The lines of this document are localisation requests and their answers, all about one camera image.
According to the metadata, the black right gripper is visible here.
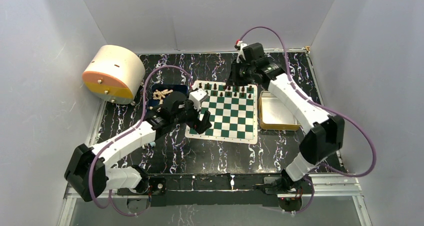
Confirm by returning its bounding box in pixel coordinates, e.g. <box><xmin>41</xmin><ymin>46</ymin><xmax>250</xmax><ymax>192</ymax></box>
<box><xmin>225</xmin><ymin>60</ymin><xmax>255</xmax><ymax>87</ymax></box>

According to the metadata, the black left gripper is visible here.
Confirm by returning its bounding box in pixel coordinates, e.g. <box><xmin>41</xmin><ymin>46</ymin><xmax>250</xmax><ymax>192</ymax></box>
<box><xmin>171</xmin><ymin>94</ymin><xmax>212</xmax><ymax>134</ymax></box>

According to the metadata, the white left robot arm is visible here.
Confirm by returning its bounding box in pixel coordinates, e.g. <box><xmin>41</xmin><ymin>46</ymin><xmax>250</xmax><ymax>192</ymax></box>
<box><xmin>64</xmin><ymin>89</ymin><xmax>212</xmax><ymax>202</ymax></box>

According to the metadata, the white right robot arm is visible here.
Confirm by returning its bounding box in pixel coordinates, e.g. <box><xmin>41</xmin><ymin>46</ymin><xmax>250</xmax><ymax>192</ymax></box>
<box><xmin>226</xmin><ymin>40</ymin><xmax>345</xmax><ymax>193</ymax></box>

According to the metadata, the green white chess board mat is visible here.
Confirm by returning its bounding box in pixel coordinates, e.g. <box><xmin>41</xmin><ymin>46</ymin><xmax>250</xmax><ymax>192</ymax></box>
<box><xmin>185</xmin><ymin>80</ymin><xmax>259</xmax><ymax>144</ymax></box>

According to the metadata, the cream pawn piece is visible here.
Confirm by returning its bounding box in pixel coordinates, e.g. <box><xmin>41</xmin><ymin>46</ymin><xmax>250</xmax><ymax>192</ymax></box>
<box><xmin>152</xmin><ymin>90</ymin><xmax>164</xmax><ymax>105</ymax></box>

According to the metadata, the cream queen piece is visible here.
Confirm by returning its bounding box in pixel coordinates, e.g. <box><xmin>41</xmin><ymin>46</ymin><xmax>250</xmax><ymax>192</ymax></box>
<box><xmin>158</xmin><ymin>89</ymin><xmax>173</xmax><ymax>98</ymax></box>

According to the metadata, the blue square tray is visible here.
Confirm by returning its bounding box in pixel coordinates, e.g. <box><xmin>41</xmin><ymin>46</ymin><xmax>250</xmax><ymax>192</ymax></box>
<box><xmin>147</xmin><ymin>83</ymin><xmax>189</xmax><ymax>110</ymax></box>

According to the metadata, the beige rectangular tin tray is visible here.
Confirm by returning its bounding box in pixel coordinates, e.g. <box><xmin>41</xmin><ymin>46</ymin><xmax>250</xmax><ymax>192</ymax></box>
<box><xmin>258</xmin><ymin>91</ymin><xmax>301</xmax><ymax>131</ymax></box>

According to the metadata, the cream orange cylindrical drum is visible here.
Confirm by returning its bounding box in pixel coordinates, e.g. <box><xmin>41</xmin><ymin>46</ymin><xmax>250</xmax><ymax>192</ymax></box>
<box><xmin>82</xmin><ymin>44</ymin><xmax>146</xmax><ymax>105</ymax></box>

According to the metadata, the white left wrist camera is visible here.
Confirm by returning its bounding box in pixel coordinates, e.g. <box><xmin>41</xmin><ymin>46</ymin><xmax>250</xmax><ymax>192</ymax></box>
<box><xmin>188</xmin><ymin>88</ymin><xmax>209</xmax><ymax>111</ymax></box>

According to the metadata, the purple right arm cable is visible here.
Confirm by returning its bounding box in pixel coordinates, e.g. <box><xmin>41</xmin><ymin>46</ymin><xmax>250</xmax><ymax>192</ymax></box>
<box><xmin>236</xmin><ymin>26</ymin><xmax>378</xmax><ymax>215</ymax></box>

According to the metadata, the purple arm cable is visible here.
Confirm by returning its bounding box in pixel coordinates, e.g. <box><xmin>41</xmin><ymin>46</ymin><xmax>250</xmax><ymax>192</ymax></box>
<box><xmin>236</xmin><ymin>26</ymin><xmax>378</xmax><ymax>215</ymax></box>
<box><xmin>87</xmin><ymin>65</ymin><xmax>195</xmax><ymax>217</ymax></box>

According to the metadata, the black base frame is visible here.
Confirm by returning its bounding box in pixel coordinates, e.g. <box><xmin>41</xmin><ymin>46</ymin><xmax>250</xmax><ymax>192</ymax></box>
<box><xmin>117</xmin><ymin>173</ymin><xmax>313</xmax><ymax>211</ymax></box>

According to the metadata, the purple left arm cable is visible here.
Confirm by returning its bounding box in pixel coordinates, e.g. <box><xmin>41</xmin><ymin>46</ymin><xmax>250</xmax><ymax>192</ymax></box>
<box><xmin>87</xmin><ymin>65</ymin><xmax>195</xmax><ymax>217</ymax></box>

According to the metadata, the aluminium rail frame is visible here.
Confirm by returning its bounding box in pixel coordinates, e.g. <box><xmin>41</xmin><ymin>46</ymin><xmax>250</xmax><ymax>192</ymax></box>
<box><xmin>309</xmin><ymin>173</ymin><xmax>362</xmax><ymax>197</ymax></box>

